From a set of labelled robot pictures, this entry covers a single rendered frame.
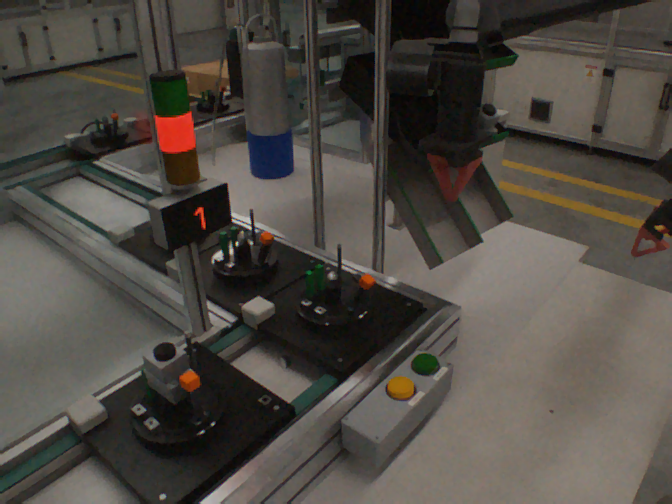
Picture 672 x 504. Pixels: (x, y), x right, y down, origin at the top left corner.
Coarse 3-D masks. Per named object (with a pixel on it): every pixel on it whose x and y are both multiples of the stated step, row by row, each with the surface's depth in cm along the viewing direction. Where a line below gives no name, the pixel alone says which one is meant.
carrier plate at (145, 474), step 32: (128, 384) 82; (224, 384) 82; (256, 384) 82; (128, 416) 76; (256, 416) 76; (288, 416) 77; (96, 448) 71; (128, 448) 71; (192, 448) 71; (224, 448) 71; (256, 448) 73; (128, 480) 67; (160, 480) 67; (192, 480) 67
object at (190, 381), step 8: (184, 376) 68; (192, 376) 68; (184, 384) 68; (192, 384) 68; (200, 384) 69; (192, 392) 69; (192, 400) 70; (200, 400) 71; (192, 408) 71; (200, 408) 71; (192, 416) 72; (200, 416) 72
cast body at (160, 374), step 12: (156, 348) 70; (168, 348) 70; (180, 348) 72; (144, 360) 71; (156, 360) 70; (168, 360) 70; (180, 360) 71; (156, 372) 70; (168, 372) 70; (180, 372) 71; (156, 384) 72; (168, 384) 70; (168, 396) 71; (180, 396) 71
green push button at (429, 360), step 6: (420, 354) 87; (426, 354) 87; (414, 360) 86; (420, 360) 86; (426, 360) 86; (432, 360) 86; (414, 366) 85; (420, 366) 84; (426, 366) 84; (432, 366) 84; (420, 372) 85; (426, 372) 84; (432, 372) 85
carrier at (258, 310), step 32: (288, 288) 105; (320, 288) 100; (352, 288) 101; (384, 288) 104; (256, 320) 95; (288, 320) 96; (320, 320) 92; (352, 320) 92; (384, 320) 95; (320, 352) 88; (352, 352) 88
